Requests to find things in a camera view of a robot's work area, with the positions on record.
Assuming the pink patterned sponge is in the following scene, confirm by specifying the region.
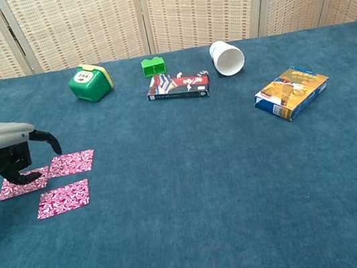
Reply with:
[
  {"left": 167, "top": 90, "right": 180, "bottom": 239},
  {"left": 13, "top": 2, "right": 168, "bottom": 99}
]
[
  {"left": 32, "top": 178, "right": 94, "bottom": 222},
  {"left": 0, "top": 165, "right": 54, "bottom": 202}
]

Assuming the pink patterned card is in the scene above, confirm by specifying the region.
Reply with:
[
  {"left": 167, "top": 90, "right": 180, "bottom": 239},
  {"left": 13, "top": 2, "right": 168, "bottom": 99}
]
[{"left": 47, "top": 148, "right": 98, "bottom": 179}]

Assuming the green yellow toy container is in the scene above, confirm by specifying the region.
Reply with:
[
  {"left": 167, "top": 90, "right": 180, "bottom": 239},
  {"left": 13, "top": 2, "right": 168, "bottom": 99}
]
[{"left": 65, "top": 59, "right": 117, "bottom": 107}]

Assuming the woven bamboo folding screen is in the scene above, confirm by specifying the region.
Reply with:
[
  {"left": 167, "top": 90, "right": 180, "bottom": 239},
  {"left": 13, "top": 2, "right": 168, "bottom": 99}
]
[{"left": 0, "top": 0, "right": 357, "bottom": 81}]

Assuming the green building block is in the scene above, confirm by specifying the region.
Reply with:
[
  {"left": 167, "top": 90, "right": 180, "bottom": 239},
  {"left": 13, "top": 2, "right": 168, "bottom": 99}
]
[{"left": 140, "top": 54, "right": 169, "bottom": 79}]

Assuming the black red flat box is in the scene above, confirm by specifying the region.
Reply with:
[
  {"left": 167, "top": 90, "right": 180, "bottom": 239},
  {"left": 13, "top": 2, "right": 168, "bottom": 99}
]
[{"left": 144, "top": 66, "right": 213, "bottom": 107}]

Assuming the blue felt table cover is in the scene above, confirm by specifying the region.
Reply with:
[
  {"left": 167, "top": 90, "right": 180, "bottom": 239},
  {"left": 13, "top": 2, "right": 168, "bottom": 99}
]
[{"left": 0, "top": 21, "right": 357, "bottom": 268}]

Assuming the white paper cup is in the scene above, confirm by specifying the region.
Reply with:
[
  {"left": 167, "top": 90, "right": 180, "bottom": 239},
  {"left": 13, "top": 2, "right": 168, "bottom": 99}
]
[{"left": 208, "top": 37, "right": 248, "bottom": 79}]

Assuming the orange blue snack box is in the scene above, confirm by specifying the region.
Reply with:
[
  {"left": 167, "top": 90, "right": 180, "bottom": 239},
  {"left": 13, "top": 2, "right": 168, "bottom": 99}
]
[{"left": 249, "top": 61, "right": 336, "bottom": 127}]

